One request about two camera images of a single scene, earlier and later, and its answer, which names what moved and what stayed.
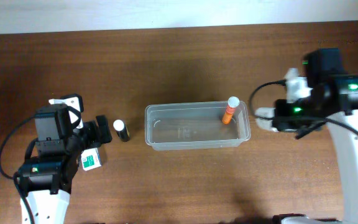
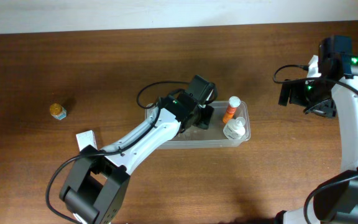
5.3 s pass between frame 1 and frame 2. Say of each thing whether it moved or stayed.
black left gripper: moved
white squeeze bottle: moved
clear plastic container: stayed
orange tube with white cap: stayed
